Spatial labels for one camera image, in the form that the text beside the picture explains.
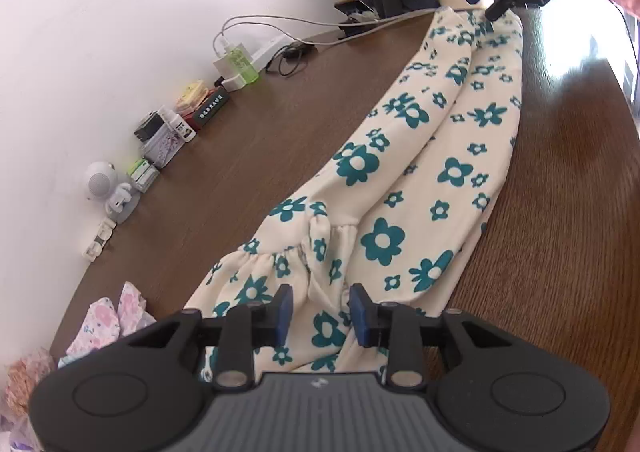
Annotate yellow snack box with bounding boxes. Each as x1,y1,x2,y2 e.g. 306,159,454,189
176,79,209,115

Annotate black cable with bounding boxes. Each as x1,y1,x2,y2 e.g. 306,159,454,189
264,42,317,80

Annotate white charging cable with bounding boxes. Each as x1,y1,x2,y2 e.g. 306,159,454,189
214,6,452,61

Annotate white spray bottle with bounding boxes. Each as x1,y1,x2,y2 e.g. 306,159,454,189
167,111,196,142

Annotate bagged dried flowers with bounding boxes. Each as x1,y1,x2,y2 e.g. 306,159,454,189
1,348,55,451

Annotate white power strip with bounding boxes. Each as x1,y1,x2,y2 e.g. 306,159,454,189
213,35,291,92

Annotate green spray bottle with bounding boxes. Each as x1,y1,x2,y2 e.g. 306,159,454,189
227,45,259,84

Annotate patterned storage box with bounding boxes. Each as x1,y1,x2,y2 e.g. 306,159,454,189
140,123,184,169

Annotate phone on black stand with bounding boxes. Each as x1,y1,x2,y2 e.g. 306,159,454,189
334,0,378,39

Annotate pastel pink floral clothes pile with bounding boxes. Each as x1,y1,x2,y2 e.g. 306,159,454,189
58,282,156,368

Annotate white round robot toy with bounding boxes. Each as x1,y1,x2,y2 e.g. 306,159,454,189
82,162,141,224

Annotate green white small box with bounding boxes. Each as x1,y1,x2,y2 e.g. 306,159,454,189
127,157,160,193

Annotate black box with white text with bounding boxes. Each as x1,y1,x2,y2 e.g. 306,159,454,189
189,87,229,131

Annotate cream teal floral garment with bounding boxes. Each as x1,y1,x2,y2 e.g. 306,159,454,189
189,9,523,373

